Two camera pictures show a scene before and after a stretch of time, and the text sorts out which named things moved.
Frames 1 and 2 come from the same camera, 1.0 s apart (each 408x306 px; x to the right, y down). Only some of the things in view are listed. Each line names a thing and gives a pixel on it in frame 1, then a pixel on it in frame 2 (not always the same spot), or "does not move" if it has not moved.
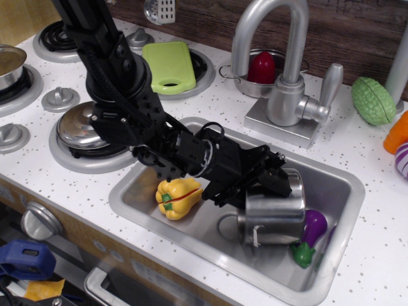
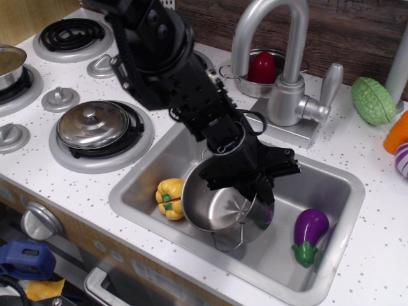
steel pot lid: (75, 129) does not move
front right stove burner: (99, 160) does not move
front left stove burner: (16, 101) does not move
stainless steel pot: (274, 220) -> (223, 211)
